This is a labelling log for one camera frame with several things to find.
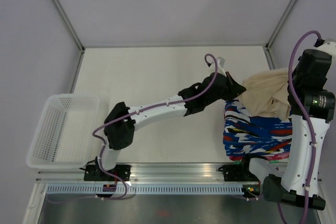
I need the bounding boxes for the beige trousers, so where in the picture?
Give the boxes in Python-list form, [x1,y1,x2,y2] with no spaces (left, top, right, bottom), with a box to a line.
[238,68,291,121]

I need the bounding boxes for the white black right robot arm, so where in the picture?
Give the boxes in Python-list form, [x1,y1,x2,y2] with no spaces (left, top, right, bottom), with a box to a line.
[239,49,335,210]

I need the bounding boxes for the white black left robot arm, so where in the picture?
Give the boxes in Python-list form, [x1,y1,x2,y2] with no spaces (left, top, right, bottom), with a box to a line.
[92,72,246,180]

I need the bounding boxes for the blue patterned folded trousers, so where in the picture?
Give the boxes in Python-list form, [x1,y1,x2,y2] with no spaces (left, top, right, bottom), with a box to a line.
[223,100,292,156]

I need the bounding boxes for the folded clothes stack underneath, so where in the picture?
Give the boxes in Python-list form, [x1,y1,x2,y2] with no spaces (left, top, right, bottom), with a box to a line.
[228,152,290,163]

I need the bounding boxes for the white perforated plastic basket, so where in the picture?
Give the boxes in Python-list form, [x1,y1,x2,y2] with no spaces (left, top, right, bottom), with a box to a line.
[26,93,100,170]

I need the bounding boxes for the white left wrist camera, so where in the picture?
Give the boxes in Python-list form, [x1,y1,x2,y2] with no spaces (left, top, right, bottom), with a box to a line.
[216,57,226,75]

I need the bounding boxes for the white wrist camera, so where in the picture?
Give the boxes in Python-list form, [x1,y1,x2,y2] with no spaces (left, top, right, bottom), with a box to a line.
[317,39,336,62]
[216,57,226,75]

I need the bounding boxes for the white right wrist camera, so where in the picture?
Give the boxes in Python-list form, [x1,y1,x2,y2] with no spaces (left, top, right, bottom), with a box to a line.
[317,39,336,62]

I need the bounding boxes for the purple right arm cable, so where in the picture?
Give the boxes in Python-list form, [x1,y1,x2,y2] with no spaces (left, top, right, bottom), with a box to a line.
[244,30,323,224]

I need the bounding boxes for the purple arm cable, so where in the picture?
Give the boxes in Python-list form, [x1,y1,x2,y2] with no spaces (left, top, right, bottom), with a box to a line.
[244,30,323,224]
[45,54,219,205]

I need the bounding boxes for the right aluminium frame post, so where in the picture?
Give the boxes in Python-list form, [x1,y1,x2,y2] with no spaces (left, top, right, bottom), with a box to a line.
[265,0,314,50]

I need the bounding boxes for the aluminium frame post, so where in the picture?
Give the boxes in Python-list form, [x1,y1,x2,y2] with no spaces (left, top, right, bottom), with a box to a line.
[265,0,314,50]
[50,0,85,53]

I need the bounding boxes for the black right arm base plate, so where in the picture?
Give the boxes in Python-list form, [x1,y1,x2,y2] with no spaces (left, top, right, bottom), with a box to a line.
[218,164,259,182]

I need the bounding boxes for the aluminium mounting rail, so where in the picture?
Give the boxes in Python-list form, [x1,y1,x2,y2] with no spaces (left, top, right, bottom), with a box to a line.
[35,163,322,184]

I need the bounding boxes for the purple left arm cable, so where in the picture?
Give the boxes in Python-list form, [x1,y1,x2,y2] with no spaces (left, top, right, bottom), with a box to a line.
[45,54,219,205]

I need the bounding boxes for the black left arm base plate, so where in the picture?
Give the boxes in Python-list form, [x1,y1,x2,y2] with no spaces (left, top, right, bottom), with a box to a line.
[83,164,131,182]

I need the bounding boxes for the white slotted cable duct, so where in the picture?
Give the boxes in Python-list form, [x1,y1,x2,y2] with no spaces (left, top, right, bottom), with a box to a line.
[46,184,243,195]

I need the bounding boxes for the left aluminium frame post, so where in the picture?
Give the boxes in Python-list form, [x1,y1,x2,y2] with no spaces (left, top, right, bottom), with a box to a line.
[50,0,85,53]

